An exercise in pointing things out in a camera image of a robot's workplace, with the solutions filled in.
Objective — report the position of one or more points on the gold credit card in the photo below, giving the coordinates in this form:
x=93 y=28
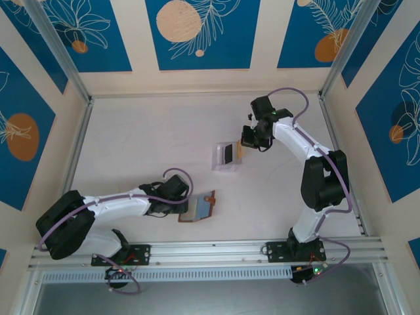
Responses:
x=241 y=151

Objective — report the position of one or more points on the black credit card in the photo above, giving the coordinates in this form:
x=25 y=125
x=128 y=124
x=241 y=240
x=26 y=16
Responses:
x=228 y=154

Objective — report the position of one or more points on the clear plastic card box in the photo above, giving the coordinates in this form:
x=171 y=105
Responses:
x=218 y=157

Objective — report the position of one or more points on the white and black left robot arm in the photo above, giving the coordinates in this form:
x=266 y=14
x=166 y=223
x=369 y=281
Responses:
x=115 y=205

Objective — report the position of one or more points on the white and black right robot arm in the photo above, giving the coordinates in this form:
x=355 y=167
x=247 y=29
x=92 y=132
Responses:
x=295 y=138

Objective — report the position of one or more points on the black controller box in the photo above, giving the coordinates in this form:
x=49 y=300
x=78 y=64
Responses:
x=302 y=275
x=113 y=274

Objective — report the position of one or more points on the blue floral wall panel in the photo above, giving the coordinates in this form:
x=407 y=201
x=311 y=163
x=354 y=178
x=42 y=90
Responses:
x=19 y=98
x=36 y=39
x=400 y=164
x=361 y=49
x=229 y=49
x=295 y=33
x=98 y=33

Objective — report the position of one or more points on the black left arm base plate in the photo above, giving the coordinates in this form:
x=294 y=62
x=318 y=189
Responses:
x=142 y=252

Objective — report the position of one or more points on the aluminium frame bar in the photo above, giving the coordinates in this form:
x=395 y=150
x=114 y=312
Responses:
x=29 y=295
x=390 y=295
x=333 y=131
x=345 y=49
x=76 y=147
x=58 y=49

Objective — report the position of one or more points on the aluminium mounting rail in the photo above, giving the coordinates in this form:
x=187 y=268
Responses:
x=213 y=252

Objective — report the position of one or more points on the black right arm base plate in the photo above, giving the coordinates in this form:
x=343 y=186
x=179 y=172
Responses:
x=275 y=251

